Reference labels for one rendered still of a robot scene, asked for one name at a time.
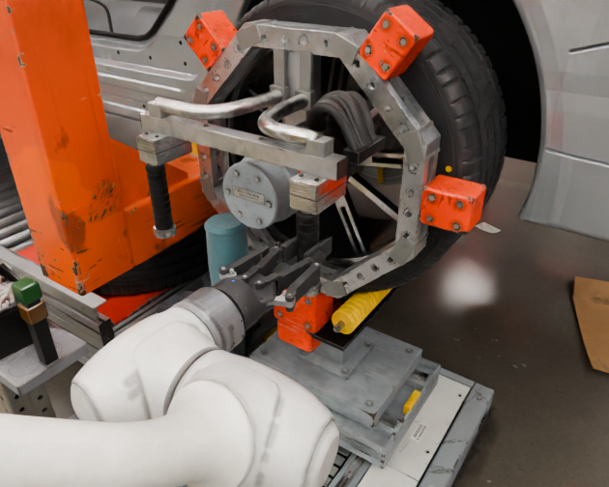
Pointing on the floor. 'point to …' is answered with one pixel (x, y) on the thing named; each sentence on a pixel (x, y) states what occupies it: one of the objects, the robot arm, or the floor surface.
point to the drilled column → (31, 402)
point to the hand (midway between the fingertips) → (307, 248)
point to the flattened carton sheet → (604, 323)
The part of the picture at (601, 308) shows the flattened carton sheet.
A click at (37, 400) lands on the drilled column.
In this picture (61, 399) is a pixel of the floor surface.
